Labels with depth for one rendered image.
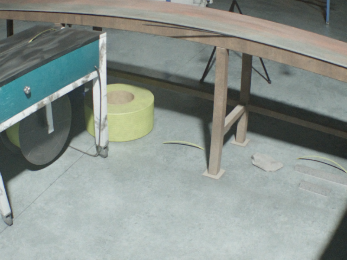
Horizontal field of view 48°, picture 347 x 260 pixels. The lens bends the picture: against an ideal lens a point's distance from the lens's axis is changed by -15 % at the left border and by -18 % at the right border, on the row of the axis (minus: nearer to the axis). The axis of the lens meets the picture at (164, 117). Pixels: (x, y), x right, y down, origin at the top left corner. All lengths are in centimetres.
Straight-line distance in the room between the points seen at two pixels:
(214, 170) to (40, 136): 95
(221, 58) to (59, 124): 95
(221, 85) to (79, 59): 69
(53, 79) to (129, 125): 79
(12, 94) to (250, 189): 132
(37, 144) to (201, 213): 93
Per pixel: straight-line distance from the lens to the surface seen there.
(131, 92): 289
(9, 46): 230
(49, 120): 234
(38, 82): 199
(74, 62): 215
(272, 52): 204
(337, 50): 217
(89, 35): 227
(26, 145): 232
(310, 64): 200
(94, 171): 247
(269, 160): 258
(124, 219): 213
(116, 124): 267
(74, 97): 313
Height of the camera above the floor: 137
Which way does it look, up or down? 27 degrees down
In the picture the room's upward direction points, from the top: 1 degrees clockwise
